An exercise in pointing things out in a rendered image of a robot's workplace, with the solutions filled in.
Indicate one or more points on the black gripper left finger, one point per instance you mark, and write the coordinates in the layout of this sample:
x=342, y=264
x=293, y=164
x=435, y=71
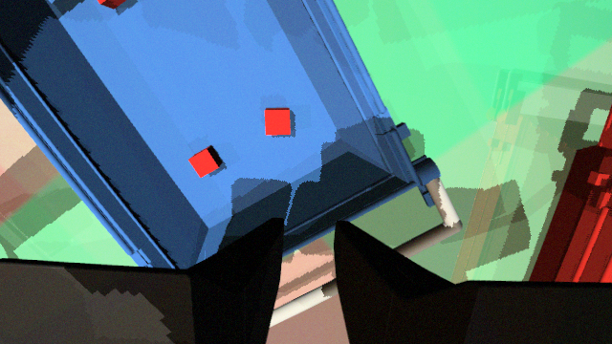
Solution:
x=227, y=298

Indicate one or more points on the small red block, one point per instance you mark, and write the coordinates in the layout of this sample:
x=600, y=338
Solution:
x=277, y=121
x=112, y=4
x=205, y=161

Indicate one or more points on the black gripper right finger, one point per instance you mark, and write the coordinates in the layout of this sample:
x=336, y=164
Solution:
x=388, y=299

